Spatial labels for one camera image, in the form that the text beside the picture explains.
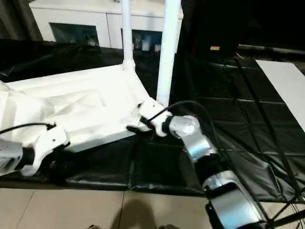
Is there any black table mat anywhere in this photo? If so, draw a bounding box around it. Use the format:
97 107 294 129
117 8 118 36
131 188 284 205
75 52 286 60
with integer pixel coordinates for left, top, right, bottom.
0 39 305 203

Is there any black metal table leg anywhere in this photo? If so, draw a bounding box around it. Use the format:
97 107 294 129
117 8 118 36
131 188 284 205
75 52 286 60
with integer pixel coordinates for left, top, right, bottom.
266 195 305 227

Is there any white cabinet with glass doors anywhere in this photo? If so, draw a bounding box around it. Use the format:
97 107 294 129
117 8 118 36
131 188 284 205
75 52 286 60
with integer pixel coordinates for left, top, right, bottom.
28 0 184 50

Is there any grey curtain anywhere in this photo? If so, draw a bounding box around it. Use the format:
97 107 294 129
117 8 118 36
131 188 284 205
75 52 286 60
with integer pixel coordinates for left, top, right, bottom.
0 0 42 42

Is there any white plastic table leg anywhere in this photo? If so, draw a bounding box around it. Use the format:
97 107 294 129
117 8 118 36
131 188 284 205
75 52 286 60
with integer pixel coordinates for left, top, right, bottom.
121 0 137 72
156 0 183 107

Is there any black cabinet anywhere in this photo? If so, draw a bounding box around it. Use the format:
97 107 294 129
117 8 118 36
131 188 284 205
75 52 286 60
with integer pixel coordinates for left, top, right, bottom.
181 0 305 58

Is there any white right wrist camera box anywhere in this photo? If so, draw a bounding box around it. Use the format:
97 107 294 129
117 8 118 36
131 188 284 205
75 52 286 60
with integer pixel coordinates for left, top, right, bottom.
138 99 173 138

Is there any white flat board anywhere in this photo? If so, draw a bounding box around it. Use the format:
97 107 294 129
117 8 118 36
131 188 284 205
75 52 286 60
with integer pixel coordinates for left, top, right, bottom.
255 59 305 133

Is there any white plastic table top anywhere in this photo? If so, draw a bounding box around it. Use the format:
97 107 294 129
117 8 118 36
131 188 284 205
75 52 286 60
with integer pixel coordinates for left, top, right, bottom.
0 64 167 154

